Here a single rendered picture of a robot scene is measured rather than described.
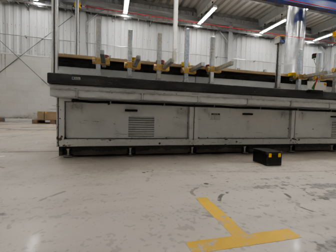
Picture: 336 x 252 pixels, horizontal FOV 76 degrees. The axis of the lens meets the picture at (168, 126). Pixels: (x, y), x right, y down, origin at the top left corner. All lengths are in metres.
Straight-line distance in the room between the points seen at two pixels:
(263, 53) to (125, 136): 10.35
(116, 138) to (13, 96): 7.76
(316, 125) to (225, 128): 1.25
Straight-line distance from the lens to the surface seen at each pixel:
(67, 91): 1.89
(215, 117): 2.34
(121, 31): 9.58
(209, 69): 2.06
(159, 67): 1.91
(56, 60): 1.91
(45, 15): 9.94
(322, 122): 3.29
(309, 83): 2.74
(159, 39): 1.98
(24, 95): 9.51
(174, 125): 2.17
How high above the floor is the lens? 0.41
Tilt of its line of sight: 3 degrees down
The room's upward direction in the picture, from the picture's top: 2 degrees clockwise
